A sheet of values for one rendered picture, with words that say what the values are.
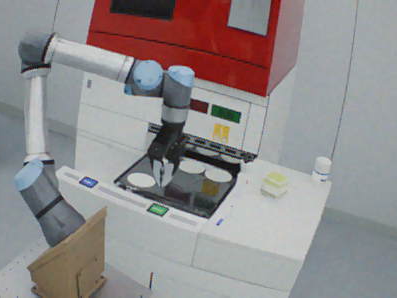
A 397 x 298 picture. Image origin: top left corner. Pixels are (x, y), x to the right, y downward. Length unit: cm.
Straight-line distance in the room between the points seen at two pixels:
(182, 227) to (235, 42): 73
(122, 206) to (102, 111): 76
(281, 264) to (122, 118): 106
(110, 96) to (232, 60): 58
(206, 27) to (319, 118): 175
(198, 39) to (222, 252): 83
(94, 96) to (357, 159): 199
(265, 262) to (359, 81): 212
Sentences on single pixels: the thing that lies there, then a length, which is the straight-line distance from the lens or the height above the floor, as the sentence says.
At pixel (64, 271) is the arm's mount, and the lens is 137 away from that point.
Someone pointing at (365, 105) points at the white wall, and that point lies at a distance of 362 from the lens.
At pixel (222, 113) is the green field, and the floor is 110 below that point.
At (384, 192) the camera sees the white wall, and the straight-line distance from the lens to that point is 384.
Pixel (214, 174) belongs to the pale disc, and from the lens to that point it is 218.
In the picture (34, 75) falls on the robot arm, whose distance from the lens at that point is 159.
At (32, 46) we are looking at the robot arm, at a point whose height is 149.
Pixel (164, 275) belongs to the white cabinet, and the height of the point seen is 74.
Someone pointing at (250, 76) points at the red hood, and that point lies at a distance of 208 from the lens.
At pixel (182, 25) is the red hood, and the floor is 143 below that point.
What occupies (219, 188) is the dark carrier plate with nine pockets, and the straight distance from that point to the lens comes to 209.
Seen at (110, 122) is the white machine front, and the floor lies 93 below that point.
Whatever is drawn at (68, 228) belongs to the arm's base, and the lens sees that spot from 140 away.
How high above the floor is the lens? 186
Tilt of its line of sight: 24 degrees down
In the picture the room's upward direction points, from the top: 10 degrees clockwise
